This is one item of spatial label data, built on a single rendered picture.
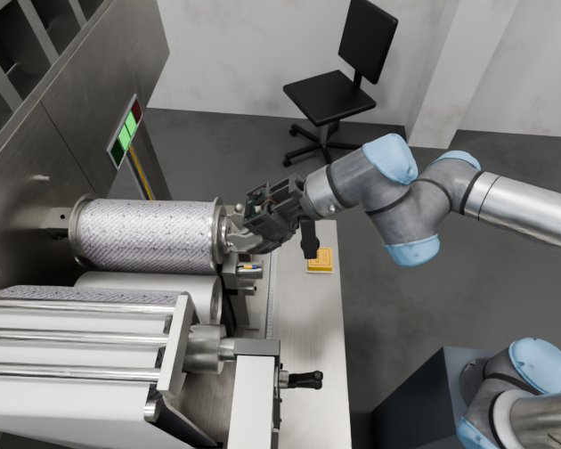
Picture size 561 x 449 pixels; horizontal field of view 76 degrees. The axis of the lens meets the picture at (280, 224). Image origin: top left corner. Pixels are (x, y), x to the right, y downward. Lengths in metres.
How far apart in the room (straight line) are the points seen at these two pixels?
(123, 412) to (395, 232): 0.40
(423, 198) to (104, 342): 0.46
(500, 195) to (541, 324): 1.83
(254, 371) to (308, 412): 0.55
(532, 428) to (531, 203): 0.35
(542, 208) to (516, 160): 2.60
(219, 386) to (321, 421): 0.25
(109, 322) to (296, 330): 0.62
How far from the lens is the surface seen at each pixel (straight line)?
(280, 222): 0.58
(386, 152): 0.51
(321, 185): 0.54
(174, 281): 0.70
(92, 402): 0.44
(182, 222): 0.67
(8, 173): 0.75
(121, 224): 0.71
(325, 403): 0.95
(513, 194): 0.61
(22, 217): 0.77
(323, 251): 1.08
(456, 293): 2.26
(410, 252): 0.56
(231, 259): 0.73
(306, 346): 0.98
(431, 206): 0.57
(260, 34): 2.77
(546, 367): 0.88
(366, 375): 1.93
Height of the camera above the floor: 1.83
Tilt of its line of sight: 53 degrees down
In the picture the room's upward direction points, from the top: straight up
